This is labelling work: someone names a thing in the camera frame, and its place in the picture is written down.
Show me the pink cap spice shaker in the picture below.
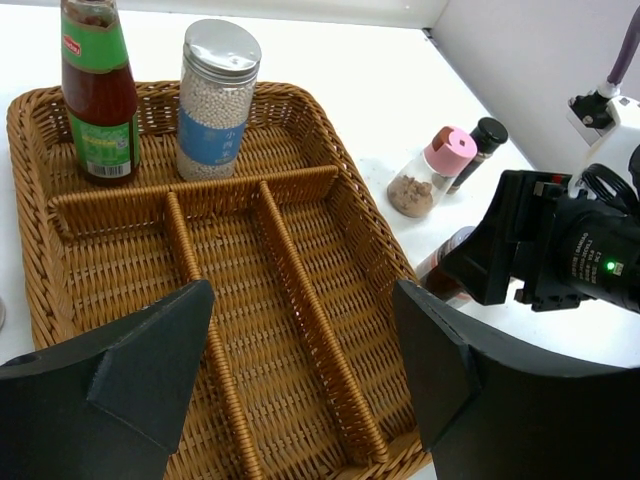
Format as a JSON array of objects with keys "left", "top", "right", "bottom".
[{"left": 387, "top": 126, "right": 477, "bottom": 218}]

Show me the clear jar grey lid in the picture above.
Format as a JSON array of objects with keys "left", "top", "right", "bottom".
[{"left": 0, "top": 298, "right": 6, "bottom": 329}]

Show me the slim dark pepper bottle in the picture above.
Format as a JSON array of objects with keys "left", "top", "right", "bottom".
[{"left": 447, "top": 117, "right": 509, "bottom": 195}]

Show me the red sauce bottle yellow cap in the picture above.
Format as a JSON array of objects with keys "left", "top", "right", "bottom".
[{"left": 60, "top": 1, "right": 140, "bottom": 187}]

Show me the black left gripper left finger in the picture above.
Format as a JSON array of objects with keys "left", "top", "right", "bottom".
[{"left": 1, "top": 280, "right": 214, "bottom": 479}]

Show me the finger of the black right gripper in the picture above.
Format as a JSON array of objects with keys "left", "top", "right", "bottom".
[{"left": 440, "top": 170, "right": 529, "bottom": 305}]

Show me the brown wicker divided tray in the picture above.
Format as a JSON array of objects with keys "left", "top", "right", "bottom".
[{"left": 6, "top": 82, "right": 431, "bottom": 479}]

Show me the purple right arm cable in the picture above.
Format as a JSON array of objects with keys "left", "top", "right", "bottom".
[{"left": 605, "top": 9, "right": 640, "bottom": 87}]

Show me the brown spice jar red label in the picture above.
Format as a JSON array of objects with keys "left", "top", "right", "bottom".
[{"left": 415, "top": 226, "right": 475, "bottom": 309}]

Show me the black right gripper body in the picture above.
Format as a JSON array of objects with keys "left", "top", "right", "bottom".
[{"left": 515, "top": 150, "right": 639, "bottom": 314}]

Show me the white bead jar silver lid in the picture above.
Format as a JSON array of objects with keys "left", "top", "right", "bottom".
[{"left": 176, "top": 19, "right": 262, "bottom": 181}]

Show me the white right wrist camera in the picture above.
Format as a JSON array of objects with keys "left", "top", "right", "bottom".
[{"left": 567, "top": 82, "right": 639, "bottom": 181}]

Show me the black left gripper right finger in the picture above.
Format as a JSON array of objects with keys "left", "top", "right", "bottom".
[{"left": 392, "top": 280, "right": 639, "bottom": 479}]

